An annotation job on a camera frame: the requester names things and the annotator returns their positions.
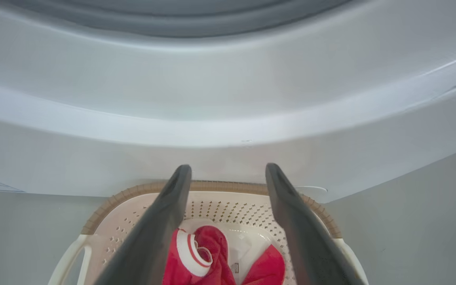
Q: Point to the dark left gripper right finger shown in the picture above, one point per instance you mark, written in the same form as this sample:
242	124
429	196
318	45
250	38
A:
307	241

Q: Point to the white front-load washing machine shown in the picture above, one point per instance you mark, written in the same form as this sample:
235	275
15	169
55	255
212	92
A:
212	99

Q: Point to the red and white garment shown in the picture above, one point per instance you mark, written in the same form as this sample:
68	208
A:
212	245

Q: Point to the cream perforated basket brown rim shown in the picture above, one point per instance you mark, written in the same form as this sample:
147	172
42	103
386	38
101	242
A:
228	208

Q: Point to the grey rubber door seal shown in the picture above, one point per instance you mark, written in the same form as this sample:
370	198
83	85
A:
172	19

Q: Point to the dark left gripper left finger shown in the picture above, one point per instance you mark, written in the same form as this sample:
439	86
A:
149	237

